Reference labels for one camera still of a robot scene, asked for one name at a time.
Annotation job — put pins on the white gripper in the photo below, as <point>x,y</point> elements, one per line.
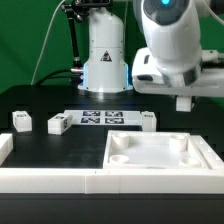
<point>148,80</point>

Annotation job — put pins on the white square tabletop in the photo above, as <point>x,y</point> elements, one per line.
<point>152,150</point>

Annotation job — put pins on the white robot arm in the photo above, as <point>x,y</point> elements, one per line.
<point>169,64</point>

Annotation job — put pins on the white tag sheet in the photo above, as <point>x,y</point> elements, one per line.
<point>108,117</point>

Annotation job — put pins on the white U-shaped fence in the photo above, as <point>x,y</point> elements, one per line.
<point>115,181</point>

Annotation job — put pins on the black camera stand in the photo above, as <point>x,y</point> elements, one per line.
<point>77,11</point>

